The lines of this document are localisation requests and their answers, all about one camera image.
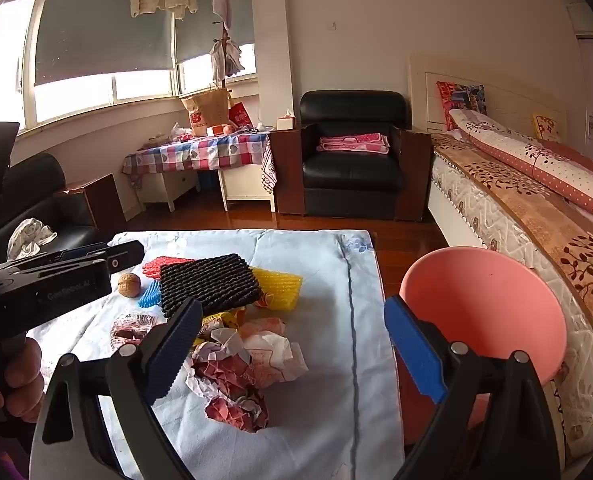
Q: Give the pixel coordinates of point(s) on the white hanging garment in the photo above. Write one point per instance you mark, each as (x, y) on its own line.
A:
(229, 57)

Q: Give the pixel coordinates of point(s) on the window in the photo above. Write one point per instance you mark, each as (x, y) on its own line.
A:
(76, 95)

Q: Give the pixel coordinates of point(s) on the red patterned white cloth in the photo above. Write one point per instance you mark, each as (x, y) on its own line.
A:
(270, 170)

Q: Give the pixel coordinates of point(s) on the red white wrapper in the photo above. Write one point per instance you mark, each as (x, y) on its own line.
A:
(231, 400)

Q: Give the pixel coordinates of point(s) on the grey roller blind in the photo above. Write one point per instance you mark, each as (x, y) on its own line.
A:
(196, 30)
(101, 30)

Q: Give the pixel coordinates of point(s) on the white desk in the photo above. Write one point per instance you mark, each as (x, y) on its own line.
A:
(246, 185)

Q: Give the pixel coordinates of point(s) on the red paper bag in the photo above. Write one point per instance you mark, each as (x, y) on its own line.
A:
(240, 115)

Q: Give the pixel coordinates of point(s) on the white orange paper bag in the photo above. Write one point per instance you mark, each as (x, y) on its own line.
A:
(271, 355)

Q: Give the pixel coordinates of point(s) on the black leather armchair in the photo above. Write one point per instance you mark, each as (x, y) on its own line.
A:
(31, 185)
(351, 175)

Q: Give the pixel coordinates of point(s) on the pink hanging cloth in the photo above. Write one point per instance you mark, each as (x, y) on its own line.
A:
(223, 5)

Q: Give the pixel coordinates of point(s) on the yellow pillow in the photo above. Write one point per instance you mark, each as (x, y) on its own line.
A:
(546, 127)

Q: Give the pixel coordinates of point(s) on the brown leaf print blanket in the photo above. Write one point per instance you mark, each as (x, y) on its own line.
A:
(536, 210)

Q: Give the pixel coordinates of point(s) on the yellow foam fruit net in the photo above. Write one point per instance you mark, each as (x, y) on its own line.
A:
(276, 285)

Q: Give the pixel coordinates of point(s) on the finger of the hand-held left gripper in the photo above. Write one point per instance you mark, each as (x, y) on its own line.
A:
(126, 255)
(84, 251)

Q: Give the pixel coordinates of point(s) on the red foam fruit net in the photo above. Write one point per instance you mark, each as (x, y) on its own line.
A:
(164, 266)

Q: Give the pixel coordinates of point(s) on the walnut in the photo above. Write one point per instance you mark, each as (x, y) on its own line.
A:
(129, 285)

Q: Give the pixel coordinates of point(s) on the orange white box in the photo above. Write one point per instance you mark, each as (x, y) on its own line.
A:
(215, 130)

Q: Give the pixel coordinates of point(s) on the colourful printed pillow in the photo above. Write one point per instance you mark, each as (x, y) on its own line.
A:
(459, 102)

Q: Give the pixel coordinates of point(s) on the white crumpled cloth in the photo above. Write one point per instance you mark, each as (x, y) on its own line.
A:
(29, 237)

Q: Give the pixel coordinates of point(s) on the black foam fruit net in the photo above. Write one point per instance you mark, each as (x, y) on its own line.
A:
(206, 282)

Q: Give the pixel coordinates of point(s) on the brown paper shopping bag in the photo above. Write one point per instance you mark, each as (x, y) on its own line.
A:
(204, 110)

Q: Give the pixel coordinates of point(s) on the orange round fruit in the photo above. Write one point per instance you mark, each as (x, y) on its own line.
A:
(229, 130)

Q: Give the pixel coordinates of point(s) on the pink plastic bucket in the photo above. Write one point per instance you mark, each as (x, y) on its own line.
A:
(476, 300)

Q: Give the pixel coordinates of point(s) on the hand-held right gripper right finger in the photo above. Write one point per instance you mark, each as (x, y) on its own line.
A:
(414, 350)

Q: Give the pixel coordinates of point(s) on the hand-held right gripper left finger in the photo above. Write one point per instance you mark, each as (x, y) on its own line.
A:
(174, 350)

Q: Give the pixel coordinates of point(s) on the blue plastic container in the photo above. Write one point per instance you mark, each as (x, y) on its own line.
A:
(207, 181)

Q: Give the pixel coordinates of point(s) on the light blue cloth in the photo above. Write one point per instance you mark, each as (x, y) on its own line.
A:
(316, 360)

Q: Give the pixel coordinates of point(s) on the clear red wrapper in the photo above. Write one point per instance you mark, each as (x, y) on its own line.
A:
(129, 332)

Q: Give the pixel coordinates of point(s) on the pink folded blanket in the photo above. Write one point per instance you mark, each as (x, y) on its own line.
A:
(351, 143)

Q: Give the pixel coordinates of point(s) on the person's left hand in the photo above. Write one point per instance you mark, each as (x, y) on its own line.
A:
(26, 380)

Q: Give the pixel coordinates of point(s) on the tissue box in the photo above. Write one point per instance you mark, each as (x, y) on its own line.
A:
(286, 122)

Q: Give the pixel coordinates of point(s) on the white plastic bag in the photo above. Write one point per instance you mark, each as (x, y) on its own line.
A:
(180, 131)

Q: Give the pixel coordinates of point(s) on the wooden coat rack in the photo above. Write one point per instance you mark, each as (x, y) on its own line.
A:
(222, 82)

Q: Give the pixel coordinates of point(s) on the checkered cloth side table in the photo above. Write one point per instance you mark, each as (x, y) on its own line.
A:
(201, 152)

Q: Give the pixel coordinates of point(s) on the blue foam fruit net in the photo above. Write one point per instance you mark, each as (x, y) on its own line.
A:
(149, 297)

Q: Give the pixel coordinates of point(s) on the bed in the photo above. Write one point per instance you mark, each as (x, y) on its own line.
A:
(476, 195)

